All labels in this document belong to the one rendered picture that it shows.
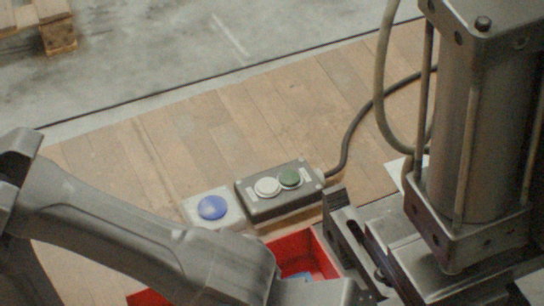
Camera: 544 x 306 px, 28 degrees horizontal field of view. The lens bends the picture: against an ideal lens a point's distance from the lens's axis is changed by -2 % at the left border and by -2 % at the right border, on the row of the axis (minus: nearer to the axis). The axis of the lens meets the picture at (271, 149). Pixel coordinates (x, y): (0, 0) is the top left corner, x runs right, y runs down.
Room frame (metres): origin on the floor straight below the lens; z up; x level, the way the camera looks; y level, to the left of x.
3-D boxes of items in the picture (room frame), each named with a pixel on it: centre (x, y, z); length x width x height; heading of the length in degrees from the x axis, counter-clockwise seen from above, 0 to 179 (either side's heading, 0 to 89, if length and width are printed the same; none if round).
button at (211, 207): (0.92, 0.08, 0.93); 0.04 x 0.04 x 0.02
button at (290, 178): (0.96, -0.02, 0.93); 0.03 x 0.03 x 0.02
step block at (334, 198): (0.86, -0.09, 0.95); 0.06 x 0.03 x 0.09; 22
